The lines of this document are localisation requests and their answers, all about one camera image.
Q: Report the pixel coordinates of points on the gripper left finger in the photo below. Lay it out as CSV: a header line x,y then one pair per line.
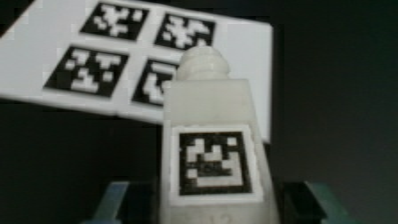
x,y
127,204

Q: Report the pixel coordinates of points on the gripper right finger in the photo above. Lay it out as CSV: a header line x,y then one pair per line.
x,y
310,205

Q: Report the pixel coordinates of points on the white table leg back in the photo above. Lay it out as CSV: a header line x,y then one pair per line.
x,y
215,182

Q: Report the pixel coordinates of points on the white fiducial marker sheet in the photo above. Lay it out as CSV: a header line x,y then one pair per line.
x,y
89,52

